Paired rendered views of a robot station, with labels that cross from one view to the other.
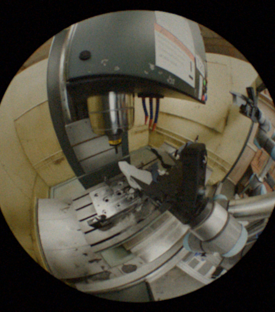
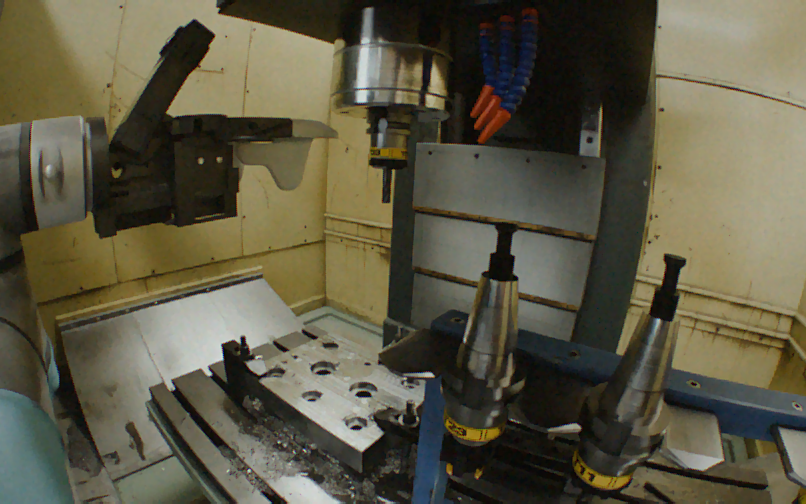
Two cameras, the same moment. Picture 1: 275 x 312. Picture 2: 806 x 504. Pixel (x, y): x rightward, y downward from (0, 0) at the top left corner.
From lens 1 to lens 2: 44 cm
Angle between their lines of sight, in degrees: 67
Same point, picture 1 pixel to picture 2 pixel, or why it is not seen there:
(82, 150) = (437, 241)
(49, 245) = (150, 326)
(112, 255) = (159, 490)
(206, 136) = not seen: outside the picture
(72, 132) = (429, 168)
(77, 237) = not seen: hidden behind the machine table
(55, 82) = not seen: hidden behind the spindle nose
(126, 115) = (359, 62)
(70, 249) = (158, 378)
